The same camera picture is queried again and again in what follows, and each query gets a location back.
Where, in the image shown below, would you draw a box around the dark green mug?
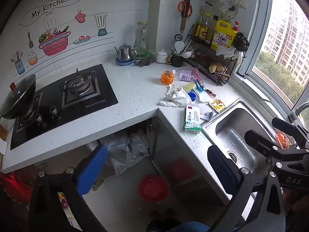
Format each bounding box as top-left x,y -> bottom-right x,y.
166,54 -> 185,67

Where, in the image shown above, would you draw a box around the green trees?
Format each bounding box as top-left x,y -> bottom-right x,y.
255,51 -> 309,104

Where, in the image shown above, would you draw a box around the crumpled white plastic bag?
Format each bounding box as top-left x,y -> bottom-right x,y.
158,87 -> 192,107

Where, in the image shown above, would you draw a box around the white lidded jar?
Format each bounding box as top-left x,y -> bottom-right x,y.
156,49 -> 169,64

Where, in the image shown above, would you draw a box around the black wok with glass lid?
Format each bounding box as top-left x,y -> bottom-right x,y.
0,74 -> 37,120

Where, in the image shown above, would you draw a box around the white window frame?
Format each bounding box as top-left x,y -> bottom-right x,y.
238,0 -> 309,107

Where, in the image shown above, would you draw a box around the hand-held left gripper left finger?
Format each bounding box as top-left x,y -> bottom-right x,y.
29,145 -> 109,232

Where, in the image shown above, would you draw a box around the ginger root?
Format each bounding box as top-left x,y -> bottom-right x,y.
209,64 -> 227,73

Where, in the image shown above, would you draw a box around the steel faucet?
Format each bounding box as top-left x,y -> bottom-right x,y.
286,101 -> 309,124

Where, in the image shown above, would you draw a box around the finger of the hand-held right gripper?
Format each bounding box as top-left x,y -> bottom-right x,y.
244,130 -> 309,165
271,117 -> 309,148

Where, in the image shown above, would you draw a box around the red packets in rack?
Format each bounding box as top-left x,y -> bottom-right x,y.
194,53 -> 210,66

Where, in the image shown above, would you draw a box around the glass carafe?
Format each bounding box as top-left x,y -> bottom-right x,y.
133,21 -> 149,57

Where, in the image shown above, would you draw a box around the metal cabinet door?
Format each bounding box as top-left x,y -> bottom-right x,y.
147,117 -> 225,199

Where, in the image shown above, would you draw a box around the black wire rack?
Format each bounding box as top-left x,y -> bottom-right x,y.
185,24 -> 242,86

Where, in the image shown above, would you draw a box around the red plastic basin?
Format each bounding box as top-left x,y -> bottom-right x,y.
139,175 -> 170,203

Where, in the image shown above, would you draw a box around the black plastic bag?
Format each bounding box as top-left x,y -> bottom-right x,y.
233,32 -> 250,52

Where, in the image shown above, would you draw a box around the clear bottle white cap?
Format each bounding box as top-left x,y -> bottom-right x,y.
172,69 -> 196,82

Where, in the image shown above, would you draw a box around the orange glass jar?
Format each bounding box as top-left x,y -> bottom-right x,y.
160,71 -> 175,85

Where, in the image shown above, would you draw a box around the yellow yeast packet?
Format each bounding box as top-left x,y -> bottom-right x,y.
209,99 -> 226,113

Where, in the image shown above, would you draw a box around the stainless steel sink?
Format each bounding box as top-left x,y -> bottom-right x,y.
201,98 -> 294,174

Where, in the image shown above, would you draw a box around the orange cloth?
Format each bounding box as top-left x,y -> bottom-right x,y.
275,132 -> 292,150

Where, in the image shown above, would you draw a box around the apartment buildings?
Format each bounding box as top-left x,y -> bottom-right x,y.
262,0 -> 309,87

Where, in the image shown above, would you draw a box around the red plastic bag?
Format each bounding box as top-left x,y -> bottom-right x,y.
0,173 -> 33,203

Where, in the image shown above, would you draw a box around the white rice paddle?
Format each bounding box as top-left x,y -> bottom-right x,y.
174,41 -> 185,55

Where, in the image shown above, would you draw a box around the orange handled scissors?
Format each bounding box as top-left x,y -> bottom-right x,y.
178,0 -> 194,17

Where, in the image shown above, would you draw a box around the black glass gas stove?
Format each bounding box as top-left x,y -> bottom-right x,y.
10,63 -> 119,150

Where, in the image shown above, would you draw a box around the steel kettle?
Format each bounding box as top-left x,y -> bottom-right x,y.
114,43 -> 138,62

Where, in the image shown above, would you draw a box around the small white paper box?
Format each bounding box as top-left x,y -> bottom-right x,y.
200,109 -> 214,121

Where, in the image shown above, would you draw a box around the green coaster dish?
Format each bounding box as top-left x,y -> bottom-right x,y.
135,52 -> 153,60

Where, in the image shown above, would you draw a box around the blue tray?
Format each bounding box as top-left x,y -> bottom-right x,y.
115,57 -> 136,66

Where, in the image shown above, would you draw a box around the hanging clear plastic bag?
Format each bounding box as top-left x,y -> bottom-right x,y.
217,0 -> 236,12

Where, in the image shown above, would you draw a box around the kitchen wall sticker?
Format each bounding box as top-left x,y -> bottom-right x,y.
10,0 -> 115,75

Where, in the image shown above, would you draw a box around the purple scrubber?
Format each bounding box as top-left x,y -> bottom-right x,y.
133,57 -> 155,67

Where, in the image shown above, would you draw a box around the white green carton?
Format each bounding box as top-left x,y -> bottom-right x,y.
184,104 -> 201,134

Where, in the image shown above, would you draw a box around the yellow detergent bottle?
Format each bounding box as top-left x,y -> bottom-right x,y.
211,20 -> 238,51

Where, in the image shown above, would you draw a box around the white packet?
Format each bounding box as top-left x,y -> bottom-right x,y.
194,89 -> 211,103

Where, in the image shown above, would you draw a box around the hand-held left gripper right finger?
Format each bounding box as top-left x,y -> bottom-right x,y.
207,145 -> 286,232

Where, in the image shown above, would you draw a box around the clear plastic bag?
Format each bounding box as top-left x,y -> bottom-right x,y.
100,129 -> 151,178
217,0 -> 236,12

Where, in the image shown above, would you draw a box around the pink plastic bag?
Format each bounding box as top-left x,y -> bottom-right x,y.
191,68 -> 204,83

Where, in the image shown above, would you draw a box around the clear vinegar bottle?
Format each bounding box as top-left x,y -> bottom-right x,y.
201,13 -> 211,41

